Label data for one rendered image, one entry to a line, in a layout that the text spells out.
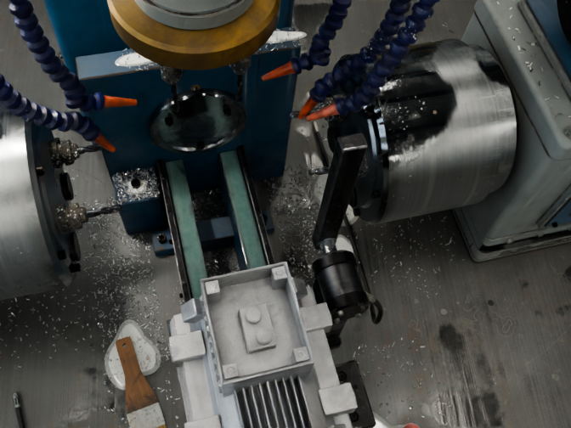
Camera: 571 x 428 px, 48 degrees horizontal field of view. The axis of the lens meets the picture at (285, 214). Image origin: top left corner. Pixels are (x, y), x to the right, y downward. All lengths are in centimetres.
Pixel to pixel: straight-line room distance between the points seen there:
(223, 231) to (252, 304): 35
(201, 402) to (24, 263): 27
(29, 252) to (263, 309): 29
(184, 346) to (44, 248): 20
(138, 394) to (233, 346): 34
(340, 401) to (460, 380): 38
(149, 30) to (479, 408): 76
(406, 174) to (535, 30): 29
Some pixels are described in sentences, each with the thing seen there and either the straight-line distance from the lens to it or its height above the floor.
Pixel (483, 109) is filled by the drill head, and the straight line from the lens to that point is 90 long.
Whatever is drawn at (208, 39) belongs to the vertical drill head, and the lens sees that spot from 66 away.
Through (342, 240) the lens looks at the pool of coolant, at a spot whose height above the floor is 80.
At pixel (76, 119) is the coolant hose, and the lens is 78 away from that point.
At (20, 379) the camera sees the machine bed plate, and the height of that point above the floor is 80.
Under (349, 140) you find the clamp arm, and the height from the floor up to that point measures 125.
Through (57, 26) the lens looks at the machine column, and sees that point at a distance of 99.
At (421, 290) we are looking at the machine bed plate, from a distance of 113.
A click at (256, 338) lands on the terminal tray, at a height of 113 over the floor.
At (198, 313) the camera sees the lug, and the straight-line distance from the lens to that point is 77.
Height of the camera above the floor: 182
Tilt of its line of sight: 62 degrees down
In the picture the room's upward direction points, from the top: 9 degrees clockwise
